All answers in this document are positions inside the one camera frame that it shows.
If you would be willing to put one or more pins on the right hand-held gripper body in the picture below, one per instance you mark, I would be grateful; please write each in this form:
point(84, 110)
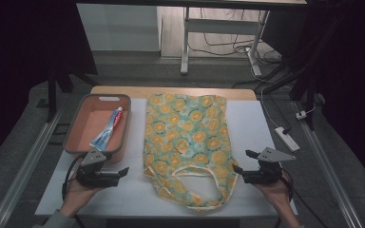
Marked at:
point(266, 174)

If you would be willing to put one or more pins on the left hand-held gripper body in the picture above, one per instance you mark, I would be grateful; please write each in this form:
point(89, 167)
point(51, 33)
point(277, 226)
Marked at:
point(92, 177)

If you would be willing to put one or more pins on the white and blue toothpaste tube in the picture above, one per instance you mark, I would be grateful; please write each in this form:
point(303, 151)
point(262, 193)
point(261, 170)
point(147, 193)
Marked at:
point(107, 131)

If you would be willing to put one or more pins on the orange plastic tray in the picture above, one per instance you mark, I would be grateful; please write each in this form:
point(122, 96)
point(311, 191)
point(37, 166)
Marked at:
point(88, 126)

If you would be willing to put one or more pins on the orange-print teal cloth bag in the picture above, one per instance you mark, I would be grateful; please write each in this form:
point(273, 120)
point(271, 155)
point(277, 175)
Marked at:
point(187, 133)

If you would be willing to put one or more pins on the person's right hand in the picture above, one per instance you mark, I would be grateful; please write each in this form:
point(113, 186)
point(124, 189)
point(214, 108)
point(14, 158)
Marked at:
point(275, 193)

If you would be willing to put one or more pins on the person's left hand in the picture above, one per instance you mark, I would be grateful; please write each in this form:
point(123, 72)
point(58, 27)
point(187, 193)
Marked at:
point(76, 194)

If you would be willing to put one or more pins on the white power strip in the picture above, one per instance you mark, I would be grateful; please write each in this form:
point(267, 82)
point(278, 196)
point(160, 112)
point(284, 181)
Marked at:
point(286, 138)

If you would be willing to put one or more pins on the white plug adapter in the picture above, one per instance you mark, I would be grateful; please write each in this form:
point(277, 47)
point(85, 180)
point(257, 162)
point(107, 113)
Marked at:
point(301, 115)

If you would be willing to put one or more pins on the black curtain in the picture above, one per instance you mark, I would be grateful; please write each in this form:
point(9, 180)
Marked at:
point(345, 63)
point(19, 63)

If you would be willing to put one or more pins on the aluminium rail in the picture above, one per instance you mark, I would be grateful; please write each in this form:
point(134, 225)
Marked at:
point(329, 177)
point(28, 158)

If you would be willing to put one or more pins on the white metal desk frame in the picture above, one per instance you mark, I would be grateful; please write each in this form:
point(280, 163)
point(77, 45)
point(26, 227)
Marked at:
point(221, 26)

